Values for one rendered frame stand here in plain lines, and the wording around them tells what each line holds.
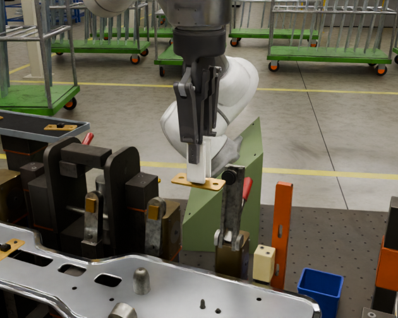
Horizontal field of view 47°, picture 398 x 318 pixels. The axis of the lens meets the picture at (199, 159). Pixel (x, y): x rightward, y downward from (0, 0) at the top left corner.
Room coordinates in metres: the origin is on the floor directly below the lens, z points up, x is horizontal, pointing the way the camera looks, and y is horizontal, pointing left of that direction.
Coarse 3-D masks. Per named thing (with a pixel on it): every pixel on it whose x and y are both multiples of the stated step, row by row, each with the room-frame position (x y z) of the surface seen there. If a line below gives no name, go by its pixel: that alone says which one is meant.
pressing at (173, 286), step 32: (0, 224) 0.95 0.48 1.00; (64, 256) 0.82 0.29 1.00; (128, 256) 0.82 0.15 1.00; (0, 288) 0.73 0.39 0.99; (32, 288) 0.71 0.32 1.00; (64, 288) 0.71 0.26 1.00; (96, 288) 0.71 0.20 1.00; (128, 288) 0.71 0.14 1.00; (160, 288) 0.71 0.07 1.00; (192, 288) 0.71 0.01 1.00; (224, 288) 0.71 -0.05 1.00; (256, 288) 0.71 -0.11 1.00
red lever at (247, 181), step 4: (244, 180) 0.89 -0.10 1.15; (248, 180) 0.89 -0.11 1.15; (252, 180) 0.90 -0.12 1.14; (244, 184) 0.88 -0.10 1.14; (248, 184) 0.88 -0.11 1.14; (244, 188) 0.88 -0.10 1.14; (248, 188) 0.88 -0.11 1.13; (244, 192) 0.87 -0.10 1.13; (248, 192) 0.87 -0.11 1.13; (244, 196) 0.86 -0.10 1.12; (244, 200) 0.86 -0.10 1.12; (228, 228) 0.81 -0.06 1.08; (228, 232) 0.80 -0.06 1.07; (232, 232) 0.80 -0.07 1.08; (224, 236) 0.80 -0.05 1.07; (228, 236) 0.79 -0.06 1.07; (224, 240) 0.79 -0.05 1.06; (228, 240) 0.78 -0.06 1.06
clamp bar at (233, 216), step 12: (228, 168) 0.81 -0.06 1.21; (240, 168) 0.80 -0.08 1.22; (228, 180) 0.78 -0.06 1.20; (240, 180) 0.79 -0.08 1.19; (228, 192) 0.81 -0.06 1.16; (240, 192) 0.79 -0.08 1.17; (228, 204) 0.80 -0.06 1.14; (240, 204) 0.79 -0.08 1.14; (228, 216) 0.80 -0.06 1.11; (240, 216) 0.80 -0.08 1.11
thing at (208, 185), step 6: (180, 174) 0.69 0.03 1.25; (186, 174) 0.69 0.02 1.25; (174, 180) 0.67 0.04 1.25; (180, 180) 0.67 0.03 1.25; (186, 180) 0.67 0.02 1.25; (210, 180) 0.67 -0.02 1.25; (216, 180) 0.67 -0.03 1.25; (222, 180) 0.67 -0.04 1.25; (192, 186) 0.65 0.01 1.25; (198, 186) 0.65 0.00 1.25; (204, 186) 0.65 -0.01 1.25; (210, 186) 0.65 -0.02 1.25; (216, 186) 0.65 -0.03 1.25; (222, 186) 0.65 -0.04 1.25
